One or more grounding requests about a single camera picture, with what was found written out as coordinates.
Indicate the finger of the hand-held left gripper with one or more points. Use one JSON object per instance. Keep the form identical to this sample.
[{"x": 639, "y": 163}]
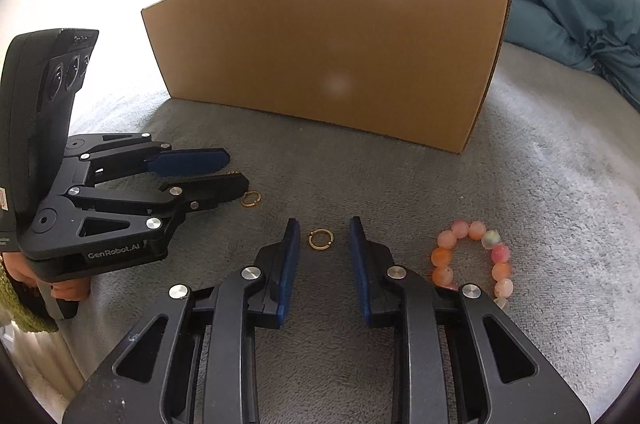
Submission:
[
  {"x": 215, "y": 190},
  {"x": 190, "y": 161}
]

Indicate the green sleeved left forearm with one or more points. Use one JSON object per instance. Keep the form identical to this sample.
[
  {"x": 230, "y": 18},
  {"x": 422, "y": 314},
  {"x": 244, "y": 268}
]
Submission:
[{"x": 25, "y": 314}]

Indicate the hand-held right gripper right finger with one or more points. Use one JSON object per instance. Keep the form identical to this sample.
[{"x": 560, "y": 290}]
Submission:
[{"x": 361, "y": 274}]

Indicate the grey fleece blanket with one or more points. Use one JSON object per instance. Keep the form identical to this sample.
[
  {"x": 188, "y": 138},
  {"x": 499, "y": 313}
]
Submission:
[{"x": 350, "y": 184}]

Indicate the teal duvet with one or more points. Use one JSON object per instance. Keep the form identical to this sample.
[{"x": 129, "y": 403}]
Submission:
[{"x": 575, "y": 3}]

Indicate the person's left hand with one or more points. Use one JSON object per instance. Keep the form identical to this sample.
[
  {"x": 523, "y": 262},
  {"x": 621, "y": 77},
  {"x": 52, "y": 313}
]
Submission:
[{"x": 20, "y": 266}]

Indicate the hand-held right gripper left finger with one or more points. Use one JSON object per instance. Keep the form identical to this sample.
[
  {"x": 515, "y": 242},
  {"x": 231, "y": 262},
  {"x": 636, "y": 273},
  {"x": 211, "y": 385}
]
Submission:
[{"x": 287, "y": 274}]

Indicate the brown cardboard box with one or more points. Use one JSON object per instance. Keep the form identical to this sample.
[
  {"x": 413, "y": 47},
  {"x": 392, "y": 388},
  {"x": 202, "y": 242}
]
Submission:
[{"x": 325, "y": 53}]

